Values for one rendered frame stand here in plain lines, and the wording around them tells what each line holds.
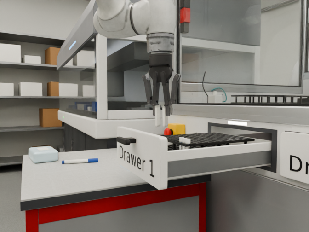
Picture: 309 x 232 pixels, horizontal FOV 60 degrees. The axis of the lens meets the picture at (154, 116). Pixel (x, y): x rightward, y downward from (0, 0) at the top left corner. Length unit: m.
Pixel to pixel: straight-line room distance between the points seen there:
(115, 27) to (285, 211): 0.72
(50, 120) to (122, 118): 2.97
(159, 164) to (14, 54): 3.91
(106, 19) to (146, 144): 0.46
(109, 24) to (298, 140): 0.64
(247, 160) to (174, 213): 0.33
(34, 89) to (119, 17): 3.58
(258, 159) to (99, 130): 0.95
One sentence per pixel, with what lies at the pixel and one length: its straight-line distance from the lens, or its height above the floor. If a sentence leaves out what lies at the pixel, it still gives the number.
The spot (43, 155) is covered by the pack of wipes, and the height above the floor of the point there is 0.79.
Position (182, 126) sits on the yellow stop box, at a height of 0.90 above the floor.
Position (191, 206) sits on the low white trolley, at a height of 0.65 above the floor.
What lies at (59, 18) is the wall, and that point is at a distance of 5.08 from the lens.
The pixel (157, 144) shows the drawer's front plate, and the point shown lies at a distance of 0.56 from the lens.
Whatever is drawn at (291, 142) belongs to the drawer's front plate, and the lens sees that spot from 0.71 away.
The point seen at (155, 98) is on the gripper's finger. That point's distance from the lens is 0.88.
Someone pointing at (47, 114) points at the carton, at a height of 0.82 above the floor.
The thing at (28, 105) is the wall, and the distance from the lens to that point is 4.79.
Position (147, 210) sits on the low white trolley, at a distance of 0.88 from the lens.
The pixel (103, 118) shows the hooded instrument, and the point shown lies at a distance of 1.48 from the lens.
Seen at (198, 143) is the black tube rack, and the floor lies 0.90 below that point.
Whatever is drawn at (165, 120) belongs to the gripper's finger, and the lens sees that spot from 0.88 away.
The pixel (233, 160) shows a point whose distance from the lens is 0.69.
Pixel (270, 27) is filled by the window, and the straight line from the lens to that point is 0.82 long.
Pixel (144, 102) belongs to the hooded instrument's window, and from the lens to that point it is 1.58.
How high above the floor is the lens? 1.00
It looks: 3 degrees down
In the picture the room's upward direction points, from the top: straight up
